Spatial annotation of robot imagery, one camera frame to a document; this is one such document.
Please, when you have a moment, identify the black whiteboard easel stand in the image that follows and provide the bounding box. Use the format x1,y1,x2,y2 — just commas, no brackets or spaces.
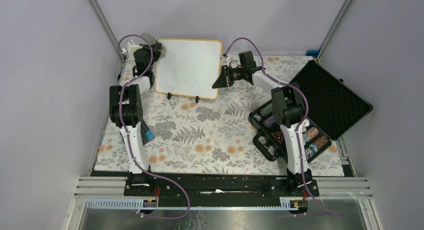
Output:
165,92,201,104

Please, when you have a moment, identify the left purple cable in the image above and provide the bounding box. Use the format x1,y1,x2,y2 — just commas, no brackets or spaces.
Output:
117,34,192,221

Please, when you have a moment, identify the black poker chip case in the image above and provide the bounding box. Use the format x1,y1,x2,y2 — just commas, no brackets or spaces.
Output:
248,60,373,163

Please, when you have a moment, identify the blue toy brick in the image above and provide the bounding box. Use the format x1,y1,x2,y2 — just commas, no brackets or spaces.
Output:
144,130,155,141

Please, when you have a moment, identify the blue corner bracket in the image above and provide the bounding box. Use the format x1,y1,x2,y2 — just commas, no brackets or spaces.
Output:
305,50,320,58

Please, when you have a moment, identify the dark grey brick plate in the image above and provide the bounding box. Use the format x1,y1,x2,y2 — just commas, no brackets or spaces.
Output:
140,120,156,145

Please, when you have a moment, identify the whiteboard with yellow frame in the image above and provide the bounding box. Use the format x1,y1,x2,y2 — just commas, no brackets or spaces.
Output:
154,38,223,100

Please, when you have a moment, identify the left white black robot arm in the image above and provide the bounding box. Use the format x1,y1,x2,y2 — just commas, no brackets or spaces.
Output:
109,39,164,196

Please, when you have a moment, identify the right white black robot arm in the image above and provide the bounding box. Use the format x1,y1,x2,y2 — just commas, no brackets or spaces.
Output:
212,51,313,196

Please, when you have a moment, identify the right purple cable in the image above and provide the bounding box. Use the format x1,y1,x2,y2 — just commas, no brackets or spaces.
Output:
223,37,347,219

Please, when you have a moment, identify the purple cable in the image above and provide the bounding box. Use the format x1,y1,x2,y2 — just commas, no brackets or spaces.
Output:
117,34,192,221
223,37,347,219

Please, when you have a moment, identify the red triangle dealer card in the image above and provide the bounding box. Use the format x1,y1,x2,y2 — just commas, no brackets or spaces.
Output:
272,132,284,144

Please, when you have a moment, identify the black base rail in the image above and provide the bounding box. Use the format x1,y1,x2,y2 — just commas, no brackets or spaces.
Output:
123,173,320,208

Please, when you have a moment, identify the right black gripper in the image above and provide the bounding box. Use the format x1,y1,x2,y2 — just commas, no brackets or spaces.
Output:
212,66,245,91

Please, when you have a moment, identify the grey eraser cloth pad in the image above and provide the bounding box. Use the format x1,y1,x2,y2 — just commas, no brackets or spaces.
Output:
141,32,159,46

